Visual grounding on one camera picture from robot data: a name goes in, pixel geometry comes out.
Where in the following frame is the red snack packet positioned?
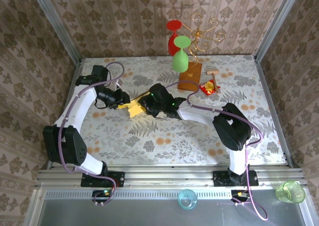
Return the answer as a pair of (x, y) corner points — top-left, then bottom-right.
(198, 79), (217, 96)

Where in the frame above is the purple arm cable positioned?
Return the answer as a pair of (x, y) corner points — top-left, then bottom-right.
(58, 61), (125, 206)
(164, 80), (269, 222)

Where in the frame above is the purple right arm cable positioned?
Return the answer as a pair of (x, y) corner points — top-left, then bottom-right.
(164, 80), (269, 222)

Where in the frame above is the yellow paper box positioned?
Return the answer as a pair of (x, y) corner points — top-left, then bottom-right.
(124, 92), (150, 119)

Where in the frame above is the grey slotted cable duct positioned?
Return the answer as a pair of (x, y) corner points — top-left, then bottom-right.
(44, 190), (304, 200)

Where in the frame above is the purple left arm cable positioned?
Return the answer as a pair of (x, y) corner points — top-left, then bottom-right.
(58, 61), (125, 206)

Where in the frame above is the small wooden mallet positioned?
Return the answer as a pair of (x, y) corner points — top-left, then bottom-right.
(206, 70), (221, 94)

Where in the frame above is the gold wire glass rack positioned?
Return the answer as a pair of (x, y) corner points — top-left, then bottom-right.
(183, 13), (226, 69)

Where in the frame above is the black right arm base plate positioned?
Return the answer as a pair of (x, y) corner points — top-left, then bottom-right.
(213, 170), (259, 187)

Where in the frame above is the black connector board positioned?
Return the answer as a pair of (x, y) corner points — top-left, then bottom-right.
(92, 189), (113, 207)
(231, 190), (252, 207)

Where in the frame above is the aluminium frame post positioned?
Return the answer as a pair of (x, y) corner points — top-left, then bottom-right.
(27, 0), (83, 63)
(253, 0), (305, 63)

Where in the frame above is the brown wooden rack base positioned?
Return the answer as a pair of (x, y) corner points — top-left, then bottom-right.
(177, 62), (203, 92)

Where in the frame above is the aluminium mounting rail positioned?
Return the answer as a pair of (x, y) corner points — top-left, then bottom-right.
(34, 165), (306, 188)

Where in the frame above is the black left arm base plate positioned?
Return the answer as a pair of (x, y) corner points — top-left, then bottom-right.
(81, 171), (125, 188)

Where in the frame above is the aluminium table side rail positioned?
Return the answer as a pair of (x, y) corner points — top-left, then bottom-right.
(253, 55), (295, 169)
(46, 57), (84, 171)

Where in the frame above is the clear blue plastic cup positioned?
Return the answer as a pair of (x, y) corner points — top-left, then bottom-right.
(178, 188), (199, 209)

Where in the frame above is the floral patterned tablecloth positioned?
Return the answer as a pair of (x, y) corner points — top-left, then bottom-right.
(61, 55), (286, 166)

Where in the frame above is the green plastic wine glass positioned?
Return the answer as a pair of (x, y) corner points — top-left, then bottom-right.
(171, 35), (192, 73)

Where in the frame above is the clear green plastic cup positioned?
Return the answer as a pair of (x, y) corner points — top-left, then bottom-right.
(275, 181), (306, 204)

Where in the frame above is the red plastic wine glass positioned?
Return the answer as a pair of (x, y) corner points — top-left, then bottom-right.
(166, 19), (184, 56)

